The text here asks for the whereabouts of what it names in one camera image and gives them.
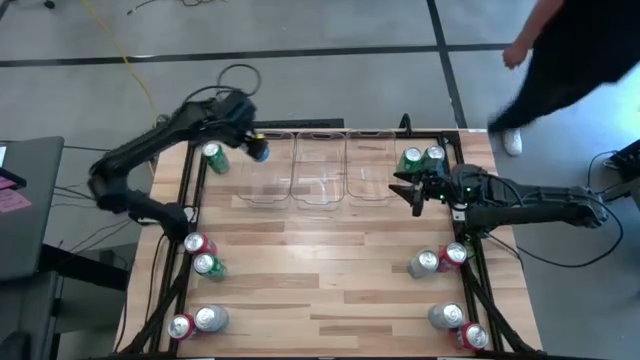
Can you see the red soda can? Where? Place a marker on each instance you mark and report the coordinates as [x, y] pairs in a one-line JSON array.
[[475, 336], [455, 254], [180, 327], [197, 243]]

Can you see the person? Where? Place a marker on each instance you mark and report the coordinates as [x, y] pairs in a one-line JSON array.
[[575, 50]]

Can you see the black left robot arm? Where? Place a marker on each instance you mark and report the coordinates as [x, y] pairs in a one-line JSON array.
[[150, 136]]

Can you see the green soda can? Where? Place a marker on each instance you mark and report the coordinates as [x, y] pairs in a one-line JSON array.
[[435, 154], [217, 160], [411, 159], [207, 265]]

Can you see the grey side table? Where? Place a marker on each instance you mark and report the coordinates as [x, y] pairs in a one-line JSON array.
[[30, 230]]

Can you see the person's hand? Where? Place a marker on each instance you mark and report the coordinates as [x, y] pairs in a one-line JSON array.
[[515, 56]]

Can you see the black metal table frame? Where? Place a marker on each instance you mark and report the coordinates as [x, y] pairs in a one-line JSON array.
[[189, 165]]

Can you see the person's white shoe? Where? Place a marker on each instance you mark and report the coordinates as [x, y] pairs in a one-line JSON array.
[[512, 142]]

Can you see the black flat device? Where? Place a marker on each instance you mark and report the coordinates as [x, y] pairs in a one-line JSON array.
[[11, 177]]

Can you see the silver blue soda can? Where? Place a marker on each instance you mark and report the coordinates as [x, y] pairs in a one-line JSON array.
[[449, 315], [211, 318], [261, 153], [425, 261]]

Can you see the black caster wheel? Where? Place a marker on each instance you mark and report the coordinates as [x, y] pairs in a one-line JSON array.
[[49, 4]]

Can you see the black bar behind table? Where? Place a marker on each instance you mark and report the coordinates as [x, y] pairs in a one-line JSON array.
[[310, 123]]

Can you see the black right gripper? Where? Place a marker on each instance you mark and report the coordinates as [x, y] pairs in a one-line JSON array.
[[435, 187]]

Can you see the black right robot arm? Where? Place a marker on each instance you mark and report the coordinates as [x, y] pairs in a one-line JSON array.
[[525, 200]]

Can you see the clear plastic bin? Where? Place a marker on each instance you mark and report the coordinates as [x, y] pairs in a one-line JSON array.
[[372, 170], [265, 185], [320, 175]]

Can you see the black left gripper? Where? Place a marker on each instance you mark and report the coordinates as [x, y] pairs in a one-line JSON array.
[[242, 117]]

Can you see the black box device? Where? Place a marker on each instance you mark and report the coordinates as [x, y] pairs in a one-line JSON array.
[[627, 160]]

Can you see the pink sticky note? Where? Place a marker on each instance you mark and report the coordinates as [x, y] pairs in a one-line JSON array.
[[12, 201]]

